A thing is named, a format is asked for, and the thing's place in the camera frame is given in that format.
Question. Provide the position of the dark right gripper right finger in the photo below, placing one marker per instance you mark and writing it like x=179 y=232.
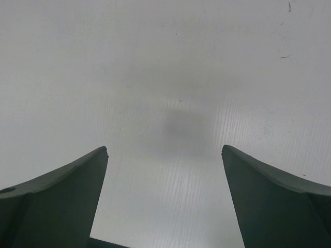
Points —
x=275 y=208

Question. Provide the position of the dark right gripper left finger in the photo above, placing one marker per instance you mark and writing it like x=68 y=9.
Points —
x=56 y=209

